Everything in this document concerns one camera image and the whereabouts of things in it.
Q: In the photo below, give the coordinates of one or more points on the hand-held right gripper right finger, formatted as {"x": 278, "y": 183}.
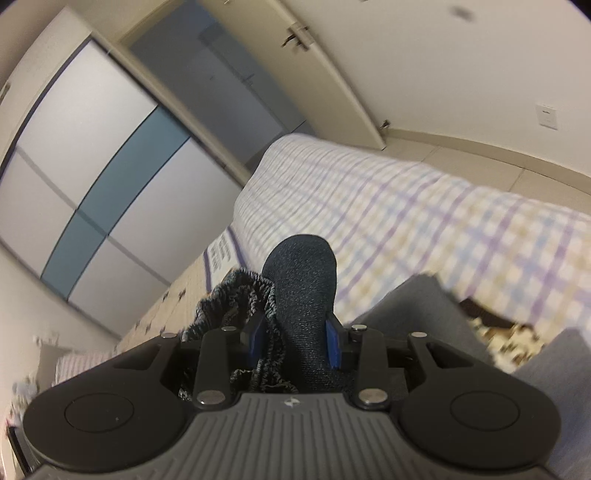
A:
{"x": 333, "y": 341}

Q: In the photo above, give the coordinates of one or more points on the black patterned folded garment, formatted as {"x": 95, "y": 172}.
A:
{"x": 494, "y": 332}

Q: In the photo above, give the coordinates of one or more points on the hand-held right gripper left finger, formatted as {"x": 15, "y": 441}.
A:
{"x": 254, "y": 334}

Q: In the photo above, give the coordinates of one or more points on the white wall switch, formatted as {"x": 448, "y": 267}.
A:
{"x": 548, "y": 117}

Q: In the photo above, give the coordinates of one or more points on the white door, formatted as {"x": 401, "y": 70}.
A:
{"x": 332, "y": 92}

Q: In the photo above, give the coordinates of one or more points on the beige bear printed blanket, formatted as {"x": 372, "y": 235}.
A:
{"x": 194, "y": 286}

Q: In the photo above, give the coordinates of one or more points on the grey folded garment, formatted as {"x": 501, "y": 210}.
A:
{"x": 415, "y": 314}

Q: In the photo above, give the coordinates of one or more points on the grey headboard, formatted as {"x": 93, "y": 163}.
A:
{"x": 46, "y": 364}

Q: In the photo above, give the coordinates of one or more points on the white and teal wardrobe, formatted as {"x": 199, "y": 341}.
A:
{"x": 115, "y": 194}

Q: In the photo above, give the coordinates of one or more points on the plaid pillow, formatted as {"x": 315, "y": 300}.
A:
{"x": 78, "y": 367}

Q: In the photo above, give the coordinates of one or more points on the grey-blue door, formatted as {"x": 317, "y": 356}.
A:
{"x": 240, "y": 92}

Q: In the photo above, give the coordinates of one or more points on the dark denim jeans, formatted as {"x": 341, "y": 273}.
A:
{"x": 300, "y": 286}

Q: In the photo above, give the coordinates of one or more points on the purple plaid quilt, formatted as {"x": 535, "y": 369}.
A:
{"x": 392, "y": 207}

